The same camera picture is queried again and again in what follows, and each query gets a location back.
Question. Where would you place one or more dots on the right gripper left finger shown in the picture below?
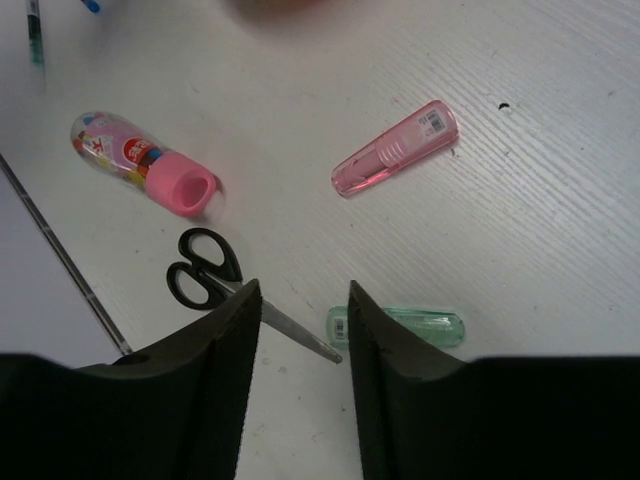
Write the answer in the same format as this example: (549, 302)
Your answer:
(173, 410)

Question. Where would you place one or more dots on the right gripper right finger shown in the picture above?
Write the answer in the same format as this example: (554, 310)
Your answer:
(424, 414)

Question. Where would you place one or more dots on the blue pen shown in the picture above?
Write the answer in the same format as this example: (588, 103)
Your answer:
(92, 5)

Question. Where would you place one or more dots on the green correction tape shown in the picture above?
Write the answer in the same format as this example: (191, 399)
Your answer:
(443, 330)

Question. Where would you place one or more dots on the pink capped eraser bottle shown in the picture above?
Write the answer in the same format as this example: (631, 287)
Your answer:
(121, 149)

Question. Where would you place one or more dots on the pink correction tape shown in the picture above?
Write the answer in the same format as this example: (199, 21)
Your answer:
(416, 137)

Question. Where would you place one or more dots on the green pen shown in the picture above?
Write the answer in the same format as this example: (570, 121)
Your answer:
(36, 49)

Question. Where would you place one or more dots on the black handled scissors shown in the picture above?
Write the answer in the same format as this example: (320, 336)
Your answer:
(221, 281)

